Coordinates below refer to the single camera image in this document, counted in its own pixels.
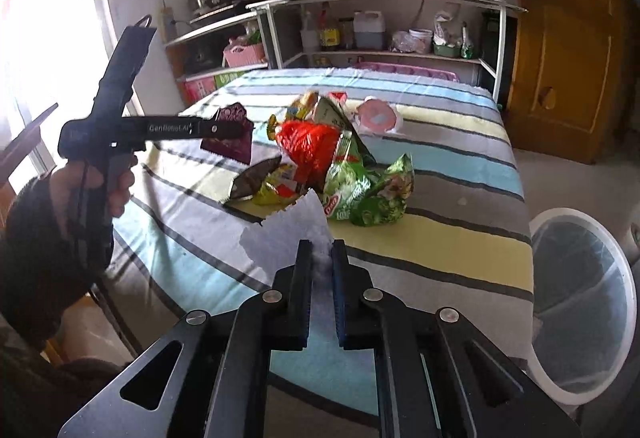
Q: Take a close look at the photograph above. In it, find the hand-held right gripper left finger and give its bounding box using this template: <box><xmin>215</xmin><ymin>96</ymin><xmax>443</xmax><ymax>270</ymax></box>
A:
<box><xmin>57</xmin><ymin>239</ymin><xmax>314</xmax><ymax>438</ymax></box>

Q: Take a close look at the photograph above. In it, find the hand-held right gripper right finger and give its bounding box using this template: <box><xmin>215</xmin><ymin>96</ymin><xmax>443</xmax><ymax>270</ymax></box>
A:
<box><xmin>331</xmin><ymin>239</ymin><xmax>584</xmax><ymax>438</ymax></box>

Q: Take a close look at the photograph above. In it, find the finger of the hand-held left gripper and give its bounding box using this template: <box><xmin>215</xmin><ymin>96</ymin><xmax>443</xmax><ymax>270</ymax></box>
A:
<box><xmin>196</xmin><ymin>110</ymin><xmax>254</xmax><ymax>142</ymax></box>

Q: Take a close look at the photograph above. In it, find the maroon snack packet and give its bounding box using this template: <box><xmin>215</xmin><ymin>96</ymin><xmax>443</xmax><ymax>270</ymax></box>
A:
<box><xmin>200</xmin><ymin>102</ymin><xmax>254</xmax><ymax>165</ymax></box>

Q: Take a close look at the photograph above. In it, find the white paper sheet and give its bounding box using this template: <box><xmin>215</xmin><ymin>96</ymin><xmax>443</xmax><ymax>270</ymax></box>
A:
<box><xmin>240</xmin><ymin>190</ymin><xmax>333</xmax><ymax>271</ymax></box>

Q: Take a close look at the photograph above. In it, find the dark foil packet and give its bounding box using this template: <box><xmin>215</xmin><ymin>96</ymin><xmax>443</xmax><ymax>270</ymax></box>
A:
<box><xmin>222</xmin><ymin>155</ymin><xmax>284</xmax><ymax>205</ymax></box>

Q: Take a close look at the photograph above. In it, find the yellow snack packet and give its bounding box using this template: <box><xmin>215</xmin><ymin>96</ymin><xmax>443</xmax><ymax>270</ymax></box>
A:
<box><xmin>251</xmin><ymin>163</ymin><xmax>307</xmax><ymax>207</ymax></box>

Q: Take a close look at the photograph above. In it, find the gold candy wrapper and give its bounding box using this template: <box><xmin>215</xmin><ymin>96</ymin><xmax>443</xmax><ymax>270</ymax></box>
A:
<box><xmin>267</xmin><ymin>90</ymin><xmax>321</xmax><ymax>142</ymax></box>

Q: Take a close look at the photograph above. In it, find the red mesh bag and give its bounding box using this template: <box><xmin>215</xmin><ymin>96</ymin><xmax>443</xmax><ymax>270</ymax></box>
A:
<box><xmin>275</xmin><ymin>118</ymin><xmax>342</xmax><ymax>183</ymax></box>

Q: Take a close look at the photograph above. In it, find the green red-label snack packet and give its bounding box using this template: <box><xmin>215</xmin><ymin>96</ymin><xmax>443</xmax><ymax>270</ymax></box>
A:
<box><xmin>323</xmin><ymin>130</ymin><xmax>382</xmax><ymax>222</ymax></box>

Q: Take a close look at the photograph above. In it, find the dark green snack packet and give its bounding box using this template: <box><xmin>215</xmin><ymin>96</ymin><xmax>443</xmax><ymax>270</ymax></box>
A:
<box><xmin>350</xmin><ymin>153</ymin><xmax>416</xmax><ymax>227</ymax></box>

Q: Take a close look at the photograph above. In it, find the pink plastic cup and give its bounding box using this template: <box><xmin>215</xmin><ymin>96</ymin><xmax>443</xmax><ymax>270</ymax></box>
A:
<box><xmin>356</xmin><ymin>96</ymin><xmax>403</xmax><ymax>137</ymax></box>

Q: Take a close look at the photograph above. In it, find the white trash bin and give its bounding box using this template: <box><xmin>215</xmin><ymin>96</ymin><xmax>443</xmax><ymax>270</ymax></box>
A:
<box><xmin>526</xmin><ymin>208</ymin><xmax>638</xmax><ymax>408</ymax></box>

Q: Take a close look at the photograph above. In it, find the person's left forearm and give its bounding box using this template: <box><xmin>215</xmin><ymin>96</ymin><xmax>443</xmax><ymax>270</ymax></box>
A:
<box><xmin>0</xmin><ymin>175</ymin><xmax>116</xmax><ymax>341</ymax></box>

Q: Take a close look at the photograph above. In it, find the person's left hand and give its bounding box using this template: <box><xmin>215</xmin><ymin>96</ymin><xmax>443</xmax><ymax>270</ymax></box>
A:
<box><xmin>49</xmin><ymin>153</ymin><xmax>139</xmax><ymax>239</ymax></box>

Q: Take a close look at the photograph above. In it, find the red cardboard box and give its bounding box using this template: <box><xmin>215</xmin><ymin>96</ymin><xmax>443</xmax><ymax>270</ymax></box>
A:
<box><xmin>184</xmin><ymin>76</ymin><xmax>219</xmax><ymax>107</ymax></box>

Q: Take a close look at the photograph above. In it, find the green cardboard box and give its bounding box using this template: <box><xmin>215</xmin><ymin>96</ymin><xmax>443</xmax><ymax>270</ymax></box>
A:
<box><xmin>215</xmin><ymin>70</ymin><xmax>247</xmax><ymax>89</ymax></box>

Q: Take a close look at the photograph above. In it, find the pink plastic basket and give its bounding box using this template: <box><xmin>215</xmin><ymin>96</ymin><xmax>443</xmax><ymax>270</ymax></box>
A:
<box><xmin>223</xmin><ymin>42</ymin><xmax>265</xmax><ymax>68</ymax></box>

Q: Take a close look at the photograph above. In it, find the small white shelf rack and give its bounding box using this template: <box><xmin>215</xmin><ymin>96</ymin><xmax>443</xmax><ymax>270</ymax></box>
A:
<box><xmin>162</xmin><ymin>11</ymin><xmax>273</xmax><ymax>111</ymax></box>

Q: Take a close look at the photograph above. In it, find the clear plastic bottle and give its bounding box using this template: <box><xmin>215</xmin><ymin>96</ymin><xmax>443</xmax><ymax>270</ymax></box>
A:
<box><xmin>300</xmin><ymin>12</ymin><xmax>321</xmax><ymax>53</ymax></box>

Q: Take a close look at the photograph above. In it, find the window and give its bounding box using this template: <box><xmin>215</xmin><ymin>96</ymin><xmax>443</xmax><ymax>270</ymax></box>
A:
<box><xmin>0</xmin><ymin>0</ymin><xmax>143</xmax><ymax>179</ymax></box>

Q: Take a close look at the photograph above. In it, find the yellow-label bottle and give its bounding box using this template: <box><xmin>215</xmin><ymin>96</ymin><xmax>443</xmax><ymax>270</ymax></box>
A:
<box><xmin>320</xmin><ymin>2</ymin><xmax>341</xmax><ymax>51</ymax></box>

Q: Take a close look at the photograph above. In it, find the white oil jug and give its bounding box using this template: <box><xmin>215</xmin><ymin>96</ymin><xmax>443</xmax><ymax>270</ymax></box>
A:
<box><xmin>353</xmin><ymin>10</ymin><xmax>387</xmax><ymax>50</ymax></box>

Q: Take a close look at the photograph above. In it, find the pink plastic tray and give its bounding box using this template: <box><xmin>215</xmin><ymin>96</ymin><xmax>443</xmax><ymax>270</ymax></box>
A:
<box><xmin>357</xmin><ymin>60</ymin><xmax>460</xmax><ymax>83</ymax></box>

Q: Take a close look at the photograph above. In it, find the pink plastic bag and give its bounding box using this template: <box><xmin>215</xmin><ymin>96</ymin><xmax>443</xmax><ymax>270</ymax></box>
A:
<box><xmin>392</xmin><ymin>30</ymin><xmax>416</xmax><ymax>54</ymax></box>

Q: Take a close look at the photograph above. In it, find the white plastic tub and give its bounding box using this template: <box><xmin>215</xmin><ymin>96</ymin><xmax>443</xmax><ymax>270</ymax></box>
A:
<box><xmin>409</xmin><ymin>28</ymin><xmax>434</xmax><ymax>55</ymax></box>

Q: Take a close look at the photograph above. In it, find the wooden door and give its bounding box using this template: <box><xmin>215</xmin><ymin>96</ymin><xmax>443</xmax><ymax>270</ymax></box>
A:
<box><xmin>504</xmin><ymin>0</ymin><xmax>640</xmax><ymax>165</ymax></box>

